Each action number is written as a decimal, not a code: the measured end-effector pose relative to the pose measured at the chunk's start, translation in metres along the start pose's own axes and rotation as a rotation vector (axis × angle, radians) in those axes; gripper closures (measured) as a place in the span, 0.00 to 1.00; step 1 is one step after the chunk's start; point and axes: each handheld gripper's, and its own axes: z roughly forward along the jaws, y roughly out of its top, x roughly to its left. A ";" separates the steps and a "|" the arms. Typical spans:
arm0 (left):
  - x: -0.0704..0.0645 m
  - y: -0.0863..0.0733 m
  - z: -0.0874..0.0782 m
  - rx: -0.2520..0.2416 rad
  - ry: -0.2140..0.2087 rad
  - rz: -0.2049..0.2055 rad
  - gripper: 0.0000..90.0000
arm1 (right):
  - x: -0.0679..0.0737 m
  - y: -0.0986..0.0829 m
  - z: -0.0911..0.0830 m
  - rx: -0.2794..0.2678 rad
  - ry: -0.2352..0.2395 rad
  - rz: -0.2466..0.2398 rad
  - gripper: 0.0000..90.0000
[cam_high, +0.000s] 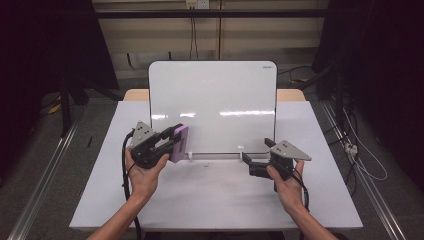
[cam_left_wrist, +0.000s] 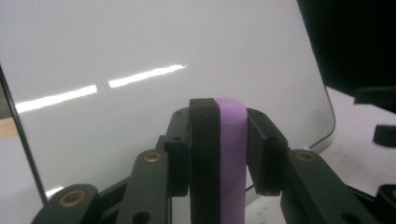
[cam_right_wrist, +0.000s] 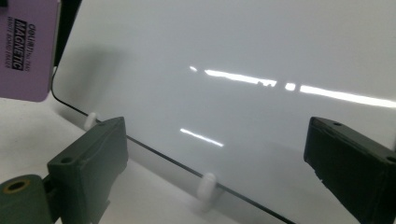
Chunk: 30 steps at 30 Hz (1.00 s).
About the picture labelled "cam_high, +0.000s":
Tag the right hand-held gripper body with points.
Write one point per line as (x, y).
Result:
(283, 155)

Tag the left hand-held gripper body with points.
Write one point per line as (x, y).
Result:
(145, 146)

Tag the purple whiteboard eraser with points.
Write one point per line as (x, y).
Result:
(180, 143)

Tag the white whiteboard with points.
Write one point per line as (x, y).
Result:
(213, 100)

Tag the person's left hand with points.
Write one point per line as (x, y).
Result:
(145, 180)

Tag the person's right hand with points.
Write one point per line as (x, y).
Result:
(288, 191)

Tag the white whiteboard foot clip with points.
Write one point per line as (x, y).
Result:
(241, 155)
(190, 155)

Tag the small black floor object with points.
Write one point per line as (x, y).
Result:
(89, 141)

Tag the black metal stand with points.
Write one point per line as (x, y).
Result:
(66, 106)

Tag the black horizontal bar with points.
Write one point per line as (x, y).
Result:
(213, 13)

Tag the black curtain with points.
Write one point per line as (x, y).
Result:
(40, 50)
(383, 66)

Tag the aluminium floor rail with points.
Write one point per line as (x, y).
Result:
(366, 180)
(43, 180)

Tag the white wall socket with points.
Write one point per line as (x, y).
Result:
(197, 4)

